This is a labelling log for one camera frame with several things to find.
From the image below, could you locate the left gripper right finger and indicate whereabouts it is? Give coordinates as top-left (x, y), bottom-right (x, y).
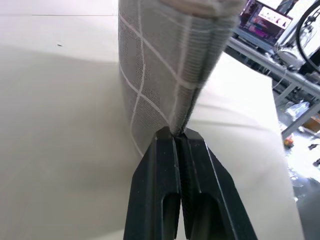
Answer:
top-left (175, 128), bottom-right (259, 240)

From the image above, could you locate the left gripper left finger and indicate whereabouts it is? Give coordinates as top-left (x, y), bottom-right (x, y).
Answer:
top-left (123, 126), bottom-right (182, 240)

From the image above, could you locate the grey checked cloth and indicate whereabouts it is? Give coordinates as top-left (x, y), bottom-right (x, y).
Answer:
top-left (117, 0), bottom-right (245, 137)

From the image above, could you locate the clear plastic bag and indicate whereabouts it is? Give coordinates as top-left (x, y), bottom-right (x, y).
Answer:
top-left (284, 100), bottom-right (311, 119)

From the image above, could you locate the white device on table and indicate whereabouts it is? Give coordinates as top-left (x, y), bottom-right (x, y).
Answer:
top-left (276, 44), bottom-right (305, 69)

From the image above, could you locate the computer monitor with lit screen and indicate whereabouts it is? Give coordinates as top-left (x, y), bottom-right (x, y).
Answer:
top-left (239, 0), bottom-right (295, 47)

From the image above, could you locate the grey metal frame table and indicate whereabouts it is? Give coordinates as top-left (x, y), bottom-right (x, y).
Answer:
top-left (224, 37), bottom-right (320, 139)

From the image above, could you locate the black ring hoop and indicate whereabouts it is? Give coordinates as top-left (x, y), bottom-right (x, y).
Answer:
top-left (294, 0), bottom-right (320, 74)

